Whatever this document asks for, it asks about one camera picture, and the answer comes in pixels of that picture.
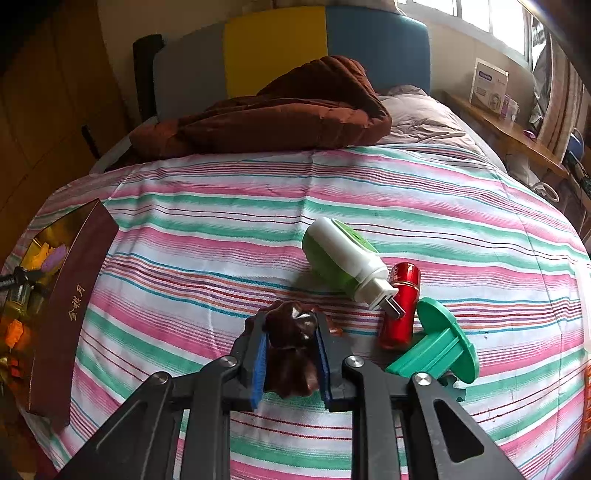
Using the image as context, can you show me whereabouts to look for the wooden shelf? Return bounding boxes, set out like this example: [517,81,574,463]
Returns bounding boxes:
[443,90,571,178]

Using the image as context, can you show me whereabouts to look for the grey yellow blue headboard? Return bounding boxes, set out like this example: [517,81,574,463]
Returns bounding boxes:
[152,4,432,121]

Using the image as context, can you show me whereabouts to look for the wooden wardrobe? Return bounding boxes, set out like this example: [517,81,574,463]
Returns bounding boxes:
[0,0,134,259]

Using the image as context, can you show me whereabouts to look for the beige side curtain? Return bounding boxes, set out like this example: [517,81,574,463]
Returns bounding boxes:
[531,28,591,162]

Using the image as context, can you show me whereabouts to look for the gold tin box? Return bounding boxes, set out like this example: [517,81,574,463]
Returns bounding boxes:
[0,198,121,430]

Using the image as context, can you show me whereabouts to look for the grey bed sheet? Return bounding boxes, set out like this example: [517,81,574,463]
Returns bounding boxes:
[376,84,509,174]

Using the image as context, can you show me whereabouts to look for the striped blanket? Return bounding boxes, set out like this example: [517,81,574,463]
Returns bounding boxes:
[0,145,591,480]

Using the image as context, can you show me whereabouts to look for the green white mosquito repellent plug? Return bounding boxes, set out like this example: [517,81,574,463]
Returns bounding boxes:
[301,217,407,319]

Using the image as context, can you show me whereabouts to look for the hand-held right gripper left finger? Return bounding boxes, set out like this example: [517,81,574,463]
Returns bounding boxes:
[58,310,272,480]

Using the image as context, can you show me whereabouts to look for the brown quilt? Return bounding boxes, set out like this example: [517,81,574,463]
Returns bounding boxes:
[129,55,393,162]

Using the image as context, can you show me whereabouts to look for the green plastic spool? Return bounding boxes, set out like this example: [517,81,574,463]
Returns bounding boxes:
[385,296,478,400]

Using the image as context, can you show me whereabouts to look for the red metallic cylinder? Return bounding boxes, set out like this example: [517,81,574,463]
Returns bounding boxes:
[379,261,422,350]

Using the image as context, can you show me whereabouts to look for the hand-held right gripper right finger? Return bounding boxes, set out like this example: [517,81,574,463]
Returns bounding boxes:
[314,313,525,480]

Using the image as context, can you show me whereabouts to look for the white cable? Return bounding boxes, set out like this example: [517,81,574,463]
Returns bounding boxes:
[531,182,560,204]

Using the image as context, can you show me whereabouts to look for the black rolled mat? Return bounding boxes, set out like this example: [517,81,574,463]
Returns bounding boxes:
[133,34,164,123]

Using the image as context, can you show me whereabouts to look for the orange plastic basket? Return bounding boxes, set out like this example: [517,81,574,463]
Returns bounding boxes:
[583,360,591,444]

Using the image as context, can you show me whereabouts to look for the white cardboard box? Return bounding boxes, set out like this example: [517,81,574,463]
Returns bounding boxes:
[468,58,509,116]

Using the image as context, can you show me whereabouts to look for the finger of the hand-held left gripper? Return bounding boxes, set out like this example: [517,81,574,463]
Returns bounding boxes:
[0,267,44,291]

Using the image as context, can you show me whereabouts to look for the white bed rail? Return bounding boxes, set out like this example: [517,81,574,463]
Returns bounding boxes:
[90,117,158,174]

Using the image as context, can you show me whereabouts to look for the beige patterned curtain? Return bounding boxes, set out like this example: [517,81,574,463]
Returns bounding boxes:
[385,0,419,17]

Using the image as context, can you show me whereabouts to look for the window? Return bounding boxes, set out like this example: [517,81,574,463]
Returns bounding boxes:
[397,0,532,72]

